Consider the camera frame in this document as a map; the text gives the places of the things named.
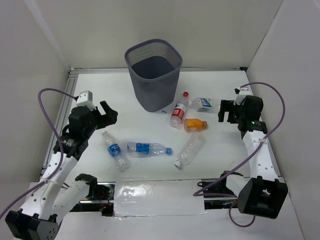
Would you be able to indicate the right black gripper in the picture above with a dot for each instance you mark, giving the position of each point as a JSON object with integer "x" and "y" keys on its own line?
{"x": 226, "y": 105}

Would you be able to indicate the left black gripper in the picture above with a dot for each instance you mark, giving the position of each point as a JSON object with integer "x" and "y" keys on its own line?
{"x": 102, "y": 118}

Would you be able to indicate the green blue label bottle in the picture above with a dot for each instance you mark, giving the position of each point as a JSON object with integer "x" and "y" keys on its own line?
{"x": 205, "y": 105}

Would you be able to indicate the blue label clear bottle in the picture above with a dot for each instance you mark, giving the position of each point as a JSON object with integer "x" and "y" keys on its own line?
{"x": 115, "y": 151}

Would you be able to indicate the small orange plastic bottle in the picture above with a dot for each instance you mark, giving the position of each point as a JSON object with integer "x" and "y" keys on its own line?
{"x": 194, "y": 124}

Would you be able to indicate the red label plastic bottle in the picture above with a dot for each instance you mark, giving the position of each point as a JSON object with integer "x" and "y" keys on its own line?
{"x": 179, "y": 111}

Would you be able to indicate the clear white cap bottle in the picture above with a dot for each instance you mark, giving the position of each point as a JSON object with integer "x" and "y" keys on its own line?
{"x": 190, "y": 149}

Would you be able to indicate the blue cap crushed bottle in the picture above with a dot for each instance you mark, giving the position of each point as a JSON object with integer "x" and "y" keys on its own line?
{"x": 145, "y": 150}

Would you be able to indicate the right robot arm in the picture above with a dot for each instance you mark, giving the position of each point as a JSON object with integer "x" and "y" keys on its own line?
{"x": 263, "y": 194}

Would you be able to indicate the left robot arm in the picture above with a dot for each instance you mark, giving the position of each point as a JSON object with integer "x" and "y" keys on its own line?
{"x": 41, "y": 215}

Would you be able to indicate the grey mesh waste bin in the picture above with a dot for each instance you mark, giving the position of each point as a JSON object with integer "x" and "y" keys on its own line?
{"x": 154, "y": 68}

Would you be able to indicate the silver tape sheet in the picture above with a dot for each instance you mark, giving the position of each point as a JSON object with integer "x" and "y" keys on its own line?
{"x": 157, "y": 198}

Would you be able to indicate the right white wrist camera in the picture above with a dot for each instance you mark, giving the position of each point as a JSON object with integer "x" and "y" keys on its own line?
{"x": 241, "y": 93}

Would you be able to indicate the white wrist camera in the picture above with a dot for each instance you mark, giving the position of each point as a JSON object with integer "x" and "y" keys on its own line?
{"x": 241, "y": 93}
{"x": 85, "y": 99}

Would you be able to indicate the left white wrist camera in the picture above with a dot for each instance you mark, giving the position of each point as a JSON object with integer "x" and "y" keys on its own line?
{"x": 85, "y": 99}

